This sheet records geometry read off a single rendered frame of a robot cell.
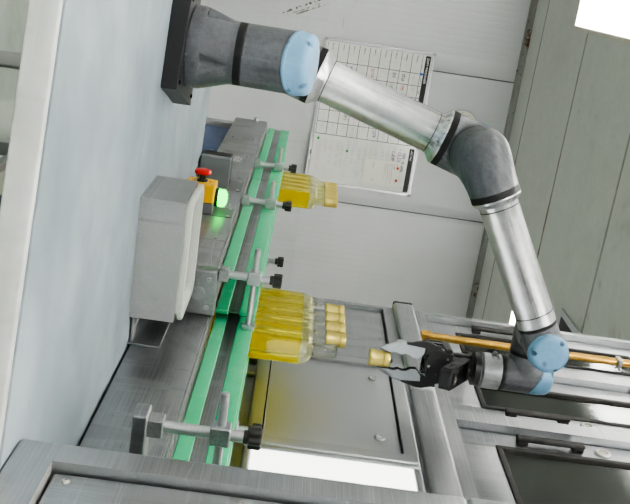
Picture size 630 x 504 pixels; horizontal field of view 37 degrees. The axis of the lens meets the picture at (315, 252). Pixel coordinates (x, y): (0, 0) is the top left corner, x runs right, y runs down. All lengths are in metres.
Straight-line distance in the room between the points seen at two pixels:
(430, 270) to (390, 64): 1.80
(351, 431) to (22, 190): 1.10
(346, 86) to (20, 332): 1.03
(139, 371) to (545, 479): 0.87
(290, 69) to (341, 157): 6.16
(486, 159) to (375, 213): 6.25
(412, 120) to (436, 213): 6.19
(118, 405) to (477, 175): 0.77
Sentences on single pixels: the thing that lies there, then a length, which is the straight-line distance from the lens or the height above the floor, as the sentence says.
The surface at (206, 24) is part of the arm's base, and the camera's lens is 1.73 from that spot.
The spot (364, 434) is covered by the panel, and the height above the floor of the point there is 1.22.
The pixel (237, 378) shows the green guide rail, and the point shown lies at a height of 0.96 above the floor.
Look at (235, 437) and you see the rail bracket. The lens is 1.25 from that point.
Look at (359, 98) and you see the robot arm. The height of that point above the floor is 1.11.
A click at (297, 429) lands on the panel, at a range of 1.89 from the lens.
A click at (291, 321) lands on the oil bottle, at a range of 1.98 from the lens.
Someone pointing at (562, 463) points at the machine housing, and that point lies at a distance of 2.09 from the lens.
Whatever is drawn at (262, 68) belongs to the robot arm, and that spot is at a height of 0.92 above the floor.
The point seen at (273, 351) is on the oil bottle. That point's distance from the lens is 1.92.
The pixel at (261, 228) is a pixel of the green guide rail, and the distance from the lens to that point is 2.24.
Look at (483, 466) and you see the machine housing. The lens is 1.99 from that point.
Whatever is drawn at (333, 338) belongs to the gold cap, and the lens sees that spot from 1.98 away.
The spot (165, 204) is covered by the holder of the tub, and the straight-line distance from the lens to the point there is 1.62.
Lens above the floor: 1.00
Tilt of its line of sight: 2 degrees up
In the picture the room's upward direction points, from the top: 98 degrees clockwise
